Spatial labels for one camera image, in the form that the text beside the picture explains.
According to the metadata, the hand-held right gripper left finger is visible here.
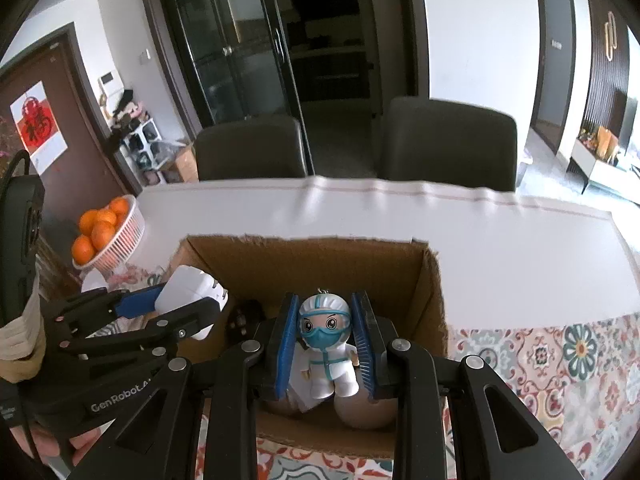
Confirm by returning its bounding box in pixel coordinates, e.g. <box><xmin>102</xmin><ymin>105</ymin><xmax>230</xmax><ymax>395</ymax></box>
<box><xmin>97</xmin><ymin>292</ymin><xmax>301</xmax><ymax>480</ymax></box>

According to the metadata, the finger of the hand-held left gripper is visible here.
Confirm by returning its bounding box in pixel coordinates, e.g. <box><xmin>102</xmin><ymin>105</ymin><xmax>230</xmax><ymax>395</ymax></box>
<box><xmin>42</xmin><ymin>282</ymin><xmax>168</xmax><ymax>333</ymax></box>
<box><xmin>55</xmin><ymin>297</ymin><xmax>223</xmax><ymax>361</ymax></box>

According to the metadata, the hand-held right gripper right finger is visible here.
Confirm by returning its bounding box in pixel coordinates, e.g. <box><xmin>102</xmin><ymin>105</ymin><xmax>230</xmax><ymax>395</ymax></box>
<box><xmin>350</xmin><ymin>291</ymin><xmax>583</xmax><ymax>480</ymax></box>

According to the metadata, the white charger plug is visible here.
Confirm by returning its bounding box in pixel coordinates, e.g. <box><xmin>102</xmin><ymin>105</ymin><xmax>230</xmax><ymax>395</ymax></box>
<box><xmin>155</xmin><ymin>265</ymin><xmax>230</xmax><ymax>342</ymax></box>

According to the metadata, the white suited medic figurine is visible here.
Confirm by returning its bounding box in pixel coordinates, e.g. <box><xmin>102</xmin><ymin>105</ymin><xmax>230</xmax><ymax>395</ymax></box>
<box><xmin>298</xmin><ymin>287</ymin><xmax>360</xmax><ymax>401</ymax></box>

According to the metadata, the brown cardboard box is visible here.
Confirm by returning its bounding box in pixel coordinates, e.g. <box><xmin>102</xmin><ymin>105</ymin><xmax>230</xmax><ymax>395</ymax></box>
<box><xmin>167</xmin><ymin>234</ymin><xmax>448</xmax><ymax>461</ymax></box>

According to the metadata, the person's left hand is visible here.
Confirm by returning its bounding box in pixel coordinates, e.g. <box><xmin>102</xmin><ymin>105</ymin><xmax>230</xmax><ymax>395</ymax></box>
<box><xmin>9</xmin><ymin>422</ymin><xmax>103</xmax><ymax>467</ymax></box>

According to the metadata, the white fruit basket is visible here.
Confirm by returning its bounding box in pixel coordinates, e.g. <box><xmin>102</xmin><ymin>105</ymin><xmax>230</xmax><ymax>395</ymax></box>
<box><xmin>71</xmin><ymin>195</ymin><xmax>146</xmax><ymax>273</ymax></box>

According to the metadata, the brown round object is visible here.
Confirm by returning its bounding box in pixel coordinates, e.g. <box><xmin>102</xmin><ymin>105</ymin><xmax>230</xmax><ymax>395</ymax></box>
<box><xmin>334</xmin><ymin>394</ymin><xmax>396</xmax><ymax>431</ymax></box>

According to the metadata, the pile of oranges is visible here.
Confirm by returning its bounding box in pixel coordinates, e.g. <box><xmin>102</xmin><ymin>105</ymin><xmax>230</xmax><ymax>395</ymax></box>
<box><xmin>71</xmin><ymin>197</ymin><xmax>132</xmax><ymax>266</ymax></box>

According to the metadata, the small cardboard box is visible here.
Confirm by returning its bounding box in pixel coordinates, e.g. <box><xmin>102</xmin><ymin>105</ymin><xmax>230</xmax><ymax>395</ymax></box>
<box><xmin>172</xmin><ymin>144</ymin><xmax>200</xmax><ymax>183</ymax></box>

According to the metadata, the white shoe rack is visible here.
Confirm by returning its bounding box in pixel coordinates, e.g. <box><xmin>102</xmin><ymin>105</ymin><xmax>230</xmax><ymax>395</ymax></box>
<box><xmin>112</xmin><ymin>115</ymin><xmax>167</xmax><ymax>186</ymax></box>

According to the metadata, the white table cover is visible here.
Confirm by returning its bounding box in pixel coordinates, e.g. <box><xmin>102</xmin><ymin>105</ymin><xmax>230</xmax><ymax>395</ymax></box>
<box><xmin>132</xmin><ymin>175</ymin><xmax>640</xmax><ymax>333</ymax></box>

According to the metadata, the patterned floral tablecloth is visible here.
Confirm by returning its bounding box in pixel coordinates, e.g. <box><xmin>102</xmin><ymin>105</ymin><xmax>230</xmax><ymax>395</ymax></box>
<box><xmin>75</xmin><ymin>260</ymin><xmax>640</xmax><ymax>480</ymax></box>

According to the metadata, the dark grey dining chair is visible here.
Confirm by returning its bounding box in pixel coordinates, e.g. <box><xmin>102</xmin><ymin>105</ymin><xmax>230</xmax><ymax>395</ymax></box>
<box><xmin>192</xmin><ymin>114</ymin><xmax>308</xmax><ymax>182</ymax></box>
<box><xmin>379</xmin><ymin>96</ymin><xmax>518</xmax><ymax>192</ymax></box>

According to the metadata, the red paper door poster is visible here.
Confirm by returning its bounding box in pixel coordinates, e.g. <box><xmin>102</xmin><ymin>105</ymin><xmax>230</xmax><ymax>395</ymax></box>
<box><xmin>10</xmin><ymin>80</ymin><xmax>68</xmax><ymax>173</ymax></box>

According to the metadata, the brown entrance door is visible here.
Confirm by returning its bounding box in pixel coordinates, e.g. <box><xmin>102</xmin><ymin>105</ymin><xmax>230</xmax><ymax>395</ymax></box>
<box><xmin>0</xmin><ymin>22</ymin><xmax>128</xmax><ymax>211</ymax></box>

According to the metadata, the dark glass door cabinet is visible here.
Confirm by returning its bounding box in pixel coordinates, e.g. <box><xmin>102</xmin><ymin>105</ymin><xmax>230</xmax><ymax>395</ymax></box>
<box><xmin>137</xmin><ymin>0</ymin><xmax>426</xmax><ymax>171</ymax></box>

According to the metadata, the white tv console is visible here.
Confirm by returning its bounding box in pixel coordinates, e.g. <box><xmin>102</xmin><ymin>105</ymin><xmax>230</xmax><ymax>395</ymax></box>
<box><xmin>567</xmin><ymin>137</ymin><xmax>640</xmax><ymax>206</ymax></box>

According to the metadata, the yellow gift bag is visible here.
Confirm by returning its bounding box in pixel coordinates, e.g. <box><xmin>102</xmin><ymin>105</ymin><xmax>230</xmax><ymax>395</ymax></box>
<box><xmin>597</xmin><ymin>127</ymin><xmax>622</xmax><ymax>163</ymax></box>

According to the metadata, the dark interior door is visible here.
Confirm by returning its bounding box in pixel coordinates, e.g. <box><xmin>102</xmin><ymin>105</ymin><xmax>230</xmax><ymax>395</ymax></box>
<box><xmin>530</xmin><ymin>0</ymin><xmax>577</xmax><ymax>156</ymax></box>

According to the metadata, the dark slatted wall panel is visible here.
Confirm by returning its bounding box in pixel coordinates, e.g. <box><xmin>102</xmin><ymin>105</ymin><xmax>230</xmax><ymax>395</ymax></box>
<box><xmin>582</xmin><ymin>0</ymin><xmax>640</xmax><ymax>146</ymax></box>

